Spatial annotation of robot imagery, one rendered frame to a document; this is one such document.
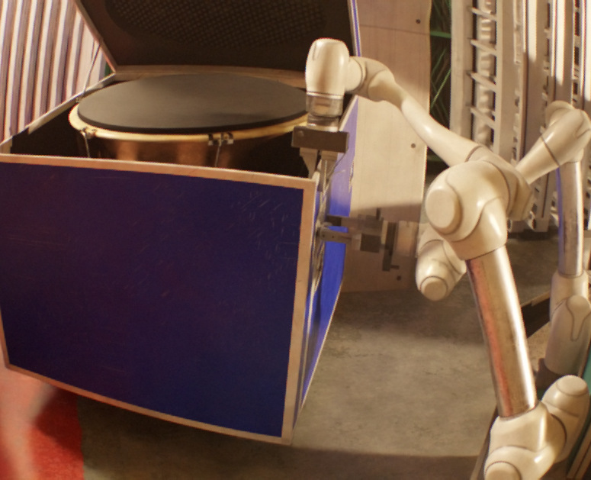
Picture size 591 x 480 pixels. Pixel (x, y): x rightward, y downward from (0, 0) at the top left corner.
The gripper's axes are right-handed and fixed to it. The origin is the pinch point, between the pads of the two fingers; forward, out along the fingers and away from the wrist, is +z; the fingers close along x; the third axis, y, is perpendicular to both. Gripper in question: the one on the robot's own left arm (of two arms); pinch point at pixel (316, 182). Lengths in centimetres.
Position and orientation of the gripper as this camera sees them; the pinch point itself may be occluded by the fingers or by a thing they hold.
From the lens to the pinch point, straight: 200.3
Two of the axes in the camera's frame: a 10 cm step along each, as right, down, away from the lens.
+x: 9.8, 1.4, -1.4
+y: -1.7, 2.2, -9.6
